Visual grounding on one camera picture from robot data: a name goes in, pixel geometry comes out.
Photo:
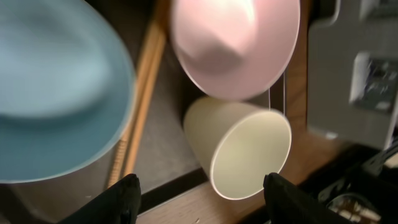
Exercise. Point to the brown serving tray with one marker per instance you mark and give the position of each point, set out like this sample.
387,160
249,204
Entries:
174,187

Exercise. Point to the pink bowl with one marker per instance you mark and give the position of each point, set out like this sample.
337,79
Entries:
234,49

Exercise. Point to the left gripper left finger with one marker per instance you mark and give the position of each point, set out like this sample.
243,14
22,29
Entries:
117,205

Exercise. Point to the grey dishwasher rack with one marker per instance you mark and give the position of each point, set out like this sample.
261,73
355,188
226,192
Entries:
352,71

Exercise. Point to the blue bowl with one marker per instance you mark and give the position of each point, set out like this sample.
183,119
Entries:
67,88

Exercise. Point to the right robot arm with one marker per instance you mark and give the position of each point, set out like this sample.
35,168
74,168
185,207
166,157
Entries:
359,171

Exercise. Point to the wooden chopstick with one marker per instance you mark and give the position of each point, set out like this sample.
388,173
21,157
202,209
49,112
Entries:
144,104
147,69

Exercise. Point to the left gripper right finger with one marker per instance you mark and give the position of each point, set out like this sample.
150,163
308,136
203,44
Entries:
287,204

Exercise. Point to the white paper cup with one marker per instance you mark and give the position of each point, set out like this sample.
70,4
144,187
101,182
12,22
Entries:
237,144

